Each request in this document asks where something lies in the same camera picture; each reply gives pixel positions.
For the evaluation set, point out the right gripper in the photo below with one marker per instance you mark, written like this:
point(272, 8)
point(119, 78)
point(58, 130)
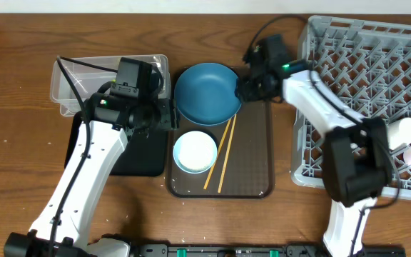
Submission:
point(249, 88)

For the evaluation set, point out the blue plate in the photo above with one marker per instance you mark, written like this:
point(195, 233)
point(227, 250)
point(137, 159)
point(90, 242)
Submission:
point(205, 94)

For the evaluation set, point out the wooden chopstick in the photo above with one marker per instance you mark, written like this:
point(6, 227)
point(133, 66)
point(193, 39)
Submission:
point(210, 173)
point(230, 140)

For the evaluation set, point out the white cup green inside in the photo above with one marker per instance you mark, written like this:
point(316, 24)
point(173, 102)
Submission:
point(399, 133)

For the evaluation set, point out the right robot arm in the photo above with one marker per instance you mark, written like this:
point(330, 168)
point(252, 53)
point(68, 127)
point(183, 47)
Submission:
point(356, 163)

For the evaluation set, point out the brown serving tray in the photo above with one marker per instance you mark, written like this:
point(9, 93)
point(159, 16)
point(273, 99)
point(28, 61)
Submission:
point(250, 169)

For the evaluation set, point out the white rice pile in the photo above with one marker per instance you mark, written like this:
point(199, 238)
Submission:
point(196, 153)

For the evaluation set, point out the light blue bowl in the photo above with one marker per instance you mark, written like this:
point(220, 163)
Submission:
point(177, 146)

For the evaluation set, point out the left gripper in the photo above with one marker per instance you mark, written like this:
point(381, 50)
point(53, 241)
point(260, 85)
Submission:
point(167, 118)

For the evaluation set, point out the clear plastic bin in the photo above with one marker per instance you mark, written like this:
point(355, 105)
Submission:
point(88, 80)

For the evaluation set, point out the grey dishwasher rack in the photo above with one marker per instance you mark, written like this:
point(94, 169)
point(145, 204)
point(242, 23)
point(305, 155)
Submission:
point(368, 65)

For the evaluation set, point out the wooden chopstick left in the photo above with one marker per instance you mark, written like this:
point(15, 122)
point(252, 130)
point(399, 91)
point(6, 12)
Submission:
point(210, 173)

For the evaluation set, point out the wooden chopstick right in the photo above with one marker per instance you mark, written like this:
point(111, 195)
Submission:
point(230, 140)

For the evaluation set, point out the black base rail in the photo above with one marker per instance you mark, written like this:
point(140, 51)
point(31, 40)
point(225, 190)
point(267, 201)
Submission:
point(160, 250)

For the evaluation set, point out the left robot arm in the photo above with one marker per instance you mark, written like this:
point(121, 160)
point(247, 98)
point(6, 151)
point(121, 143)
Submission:
point(63, 227)

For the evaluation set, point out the black waste tray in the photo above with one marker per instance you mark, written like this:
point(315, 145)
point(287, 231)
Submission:
point(145, 151)

